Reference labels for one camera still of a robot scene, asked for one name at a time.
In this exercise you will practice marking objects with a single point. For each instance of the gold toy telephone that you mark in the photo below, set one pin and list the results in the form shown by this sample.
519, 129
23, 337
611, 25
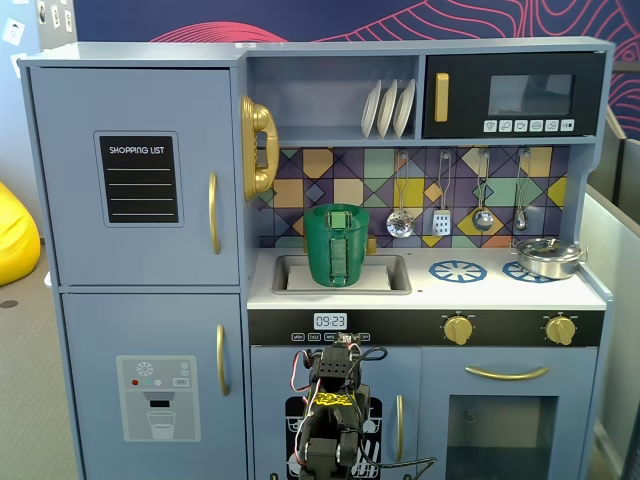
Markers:
260, 120

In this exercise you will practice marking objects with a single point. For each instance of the metal ladle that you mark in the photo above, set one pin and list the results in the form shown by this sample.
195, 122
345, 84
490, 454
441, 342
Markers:
483, 220

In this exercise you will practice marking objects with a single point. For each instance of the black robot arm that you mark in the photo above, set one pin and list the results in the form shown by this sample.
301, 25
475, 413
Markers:
325, 450

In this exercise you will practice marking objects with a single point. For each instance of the white toy plate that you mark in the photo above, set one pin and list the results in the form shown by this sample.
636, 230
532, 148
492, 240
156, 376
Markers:
387, 107
405, 107
370, 110

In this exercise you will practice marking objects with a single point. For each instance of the yellow bean bag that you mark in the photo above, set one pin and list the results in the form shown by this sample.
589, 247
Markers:
15, 240

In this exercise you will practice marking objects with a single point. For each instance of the blue freezer door with dispenser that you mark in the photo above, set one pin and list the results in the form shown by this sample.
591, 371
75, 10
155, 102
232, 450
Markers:
90, 330

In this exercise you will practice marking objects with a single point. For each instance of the small metal spoon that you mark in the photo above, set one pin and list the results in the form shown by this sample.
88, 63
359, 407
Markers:
521, 220

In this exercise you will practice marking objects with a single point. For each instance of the metal skimmer spoon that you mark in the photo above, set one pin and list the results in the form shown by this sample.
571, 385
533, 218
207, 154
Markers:
400, 225

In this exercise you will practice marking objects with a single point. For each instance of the grey desk partition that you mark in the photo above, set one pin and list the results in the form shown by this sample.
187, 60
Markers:
615, 325

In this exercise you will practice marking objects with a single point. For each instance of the black toy microwave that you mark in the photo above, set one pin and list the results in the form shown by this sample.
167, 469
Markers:
465, 65

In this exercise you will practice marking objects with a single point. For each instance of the blue wooden toy kitchen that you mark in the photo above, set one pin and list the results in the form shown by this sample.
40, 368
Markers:
330, 90

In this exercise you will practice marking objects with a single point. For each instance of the green plastic pitcher recipient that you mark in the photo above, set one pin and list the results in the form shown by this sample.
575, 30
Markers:
320, 250

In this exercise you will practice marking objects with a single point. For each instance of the metal slotted spatula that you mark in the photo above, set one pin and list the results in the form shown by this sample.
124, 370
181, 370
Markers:
442, 222

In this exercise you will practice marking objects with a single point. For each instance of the small camera circuit board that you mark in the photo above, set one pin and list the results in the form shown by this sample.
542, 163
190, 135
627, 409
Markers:
344, 339

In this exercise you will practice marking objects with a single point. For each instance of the blue tall fridge door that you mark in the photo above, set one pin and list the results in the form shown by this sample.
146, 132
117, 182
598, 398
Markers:
65, 200

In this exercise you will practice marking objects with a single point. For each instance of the gold toy faucet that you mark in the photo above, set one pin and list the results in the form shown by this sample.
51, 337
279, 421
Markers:
372, 245

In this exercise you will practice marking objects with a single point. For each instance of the white photo card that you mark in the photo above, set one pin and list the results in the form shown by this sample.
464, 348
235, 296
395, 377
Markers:
12, 30

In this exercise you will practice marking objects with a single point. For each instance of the grey toy sink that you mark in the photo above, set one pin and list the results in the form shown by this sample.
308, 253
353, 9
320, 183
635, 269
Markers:
397, 272

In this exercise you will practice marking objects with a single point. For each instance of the blue oven door with window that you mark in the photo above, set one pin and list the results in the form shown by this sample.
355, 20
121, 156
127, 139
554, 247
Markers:
435, 370

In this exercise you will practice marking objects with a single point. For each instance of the steel pot with lid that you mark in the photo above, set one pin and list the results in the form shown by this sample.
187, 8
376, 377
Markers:
547, 257

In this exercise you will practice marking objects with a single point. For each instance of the black shopping list chalkboard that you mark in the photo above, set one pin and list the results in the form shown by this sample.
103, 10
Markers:
142, 200

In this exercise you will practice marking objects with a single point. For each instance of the digital clock display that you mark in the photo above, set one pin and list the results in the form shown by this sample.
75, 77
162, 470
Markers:
330, 321

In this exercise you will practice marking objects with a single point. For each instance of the gold stove knob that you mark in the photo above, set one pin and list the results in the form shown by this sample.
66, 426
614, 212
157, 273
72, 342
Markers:
458, 330
560, 330

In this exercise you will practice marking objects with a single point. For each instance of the blue dishwasher door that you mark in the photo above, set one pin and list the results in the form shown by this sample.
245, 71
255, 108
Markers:
270, 370

